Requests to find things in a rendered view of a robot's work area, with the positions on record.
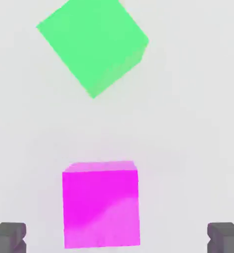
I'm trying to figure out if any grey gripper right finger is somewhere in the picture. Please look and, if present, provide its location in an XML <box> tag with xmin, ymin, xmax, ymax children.
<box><xmin>207</xmin><ymin>222</ymin><xmax>234</xmax><ymax>253</ymax></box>

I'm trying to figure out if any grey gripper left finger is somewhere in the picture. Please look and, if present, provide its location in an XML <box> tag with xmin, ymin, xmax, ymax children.
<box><xmin>0</xmin><ymin>222</ymin><xmax>27</xmax><ymax>253</ymax></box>

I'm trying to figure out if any small magenta cube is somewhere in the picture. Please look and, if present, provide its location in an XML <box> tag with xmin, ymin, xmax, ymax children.
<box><xmin>61</xmin><ymin>161</ymin><xmax>141</xmax><ymax>249</ymax></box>

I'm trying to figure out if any small green cube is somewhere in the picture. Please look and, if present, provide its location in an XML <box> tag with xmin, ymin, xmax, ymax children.
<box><xmin>36</xmin><ymin>0</ymin><xmax>150</xmax><ymax>99</ymax></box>

